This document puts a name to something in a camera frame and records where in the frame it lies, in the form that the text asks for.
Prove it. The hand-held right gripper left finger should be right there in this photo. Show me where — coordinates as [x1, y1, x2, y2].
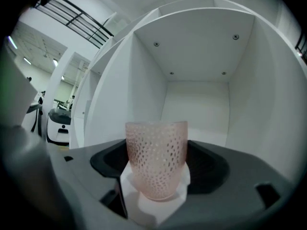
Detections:
[49, 139, 129, 219]

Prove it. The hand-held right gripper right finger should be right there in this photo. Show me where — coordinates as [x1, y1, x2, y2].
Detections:
[172, 139, 297, 229]

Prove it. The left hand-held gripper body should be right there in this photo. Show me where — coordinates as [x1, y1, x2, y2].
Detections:
[0, 36, 39, 129]

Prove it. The pink dotted glass cup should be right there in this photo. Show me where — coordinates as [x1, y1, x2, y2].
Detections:
[125, 120, 189, 202]

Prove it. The white shelf cabinet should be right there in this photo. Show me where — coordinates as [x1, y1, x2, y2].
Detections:
[71, 0, 305, 153]

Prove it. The white and black appliance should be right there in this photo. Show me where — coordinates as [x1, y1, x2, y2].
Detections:
[46, 108, 72, 145]

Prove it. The black metal railing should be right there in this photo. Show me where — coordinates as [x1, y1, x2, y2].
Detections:
[35, 0, 114, 49]

